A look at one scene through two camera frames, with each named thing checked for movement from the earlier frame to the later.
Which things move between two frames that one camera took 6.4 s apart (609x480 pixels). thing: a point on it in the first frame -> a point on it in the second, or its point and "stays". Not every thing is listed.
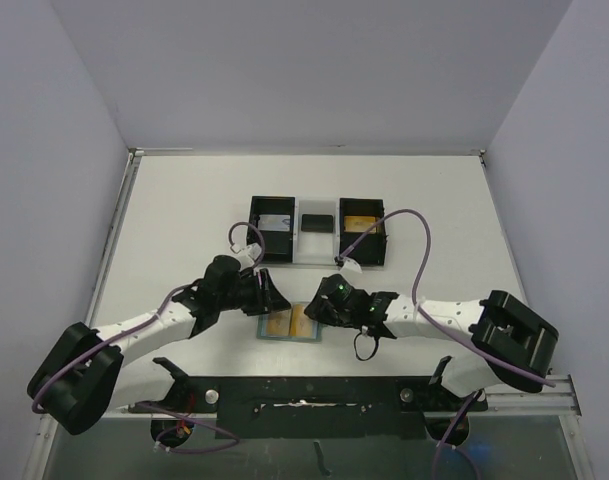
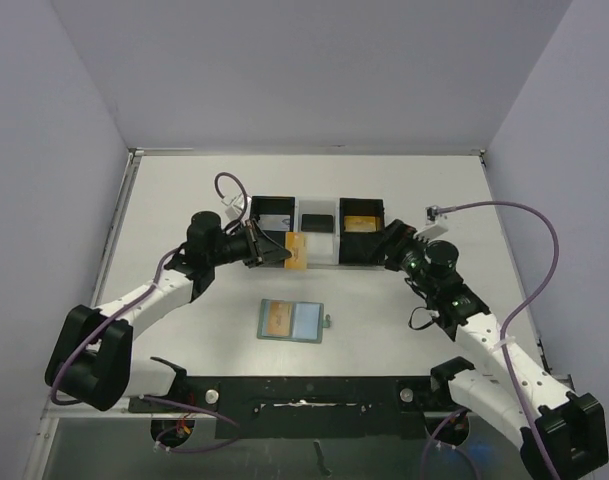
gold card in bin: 359,224 stays
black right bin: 372,250 stays
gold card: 300,324 -> 296,243
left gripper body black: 263,292 -> 254,244
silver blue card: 274,223 stays
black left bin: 279,246 stays
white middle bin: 316,247 stays
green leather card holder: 291,325 stays
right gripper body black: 325,301 -> 396,241
